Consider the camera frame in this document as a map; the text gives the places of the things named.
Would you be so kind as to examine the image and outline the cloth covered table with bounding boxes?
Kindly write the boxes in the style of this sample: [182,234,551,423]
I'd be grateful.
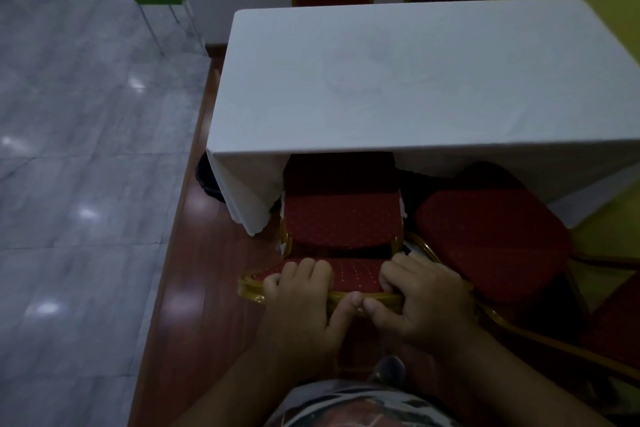
[205,0,640,238]

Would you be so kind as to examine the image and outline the person's left hand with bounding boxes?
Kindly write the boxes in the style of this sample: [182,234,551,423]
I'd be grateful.
[257,257,364,368]

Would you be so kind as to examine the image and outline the white tablecloth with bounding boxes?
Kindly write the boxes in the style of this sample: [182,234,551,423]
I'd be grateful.
[205,0,640,238]

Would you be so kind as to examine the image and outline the person's left forearm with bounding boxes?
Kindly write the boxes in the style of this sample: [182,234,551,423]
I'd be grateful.
[169,341,313,427]

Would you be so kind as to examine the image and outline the person's right forearm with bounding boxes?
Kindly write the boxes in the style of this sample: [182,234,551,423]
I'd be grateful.
[439,331,619,427]

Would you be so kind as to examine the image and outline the person's grey shoe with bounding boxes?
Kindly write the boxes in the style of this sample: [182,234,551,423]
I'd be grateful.
[369,355,407,388]

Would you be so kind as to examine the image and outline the black waste bin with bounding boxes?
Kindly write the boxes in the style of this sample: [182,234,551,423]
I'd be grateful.
[195,151,227,205]

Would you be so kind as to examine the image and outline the person's patterned shirt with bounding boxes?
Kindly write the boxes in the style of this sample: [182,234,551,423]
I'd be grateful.
[265,379,462,427]

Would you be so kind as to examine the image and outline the person's right hand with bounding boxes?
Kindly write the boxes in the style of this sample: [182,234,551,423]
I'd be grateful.
[361,252,484,358]

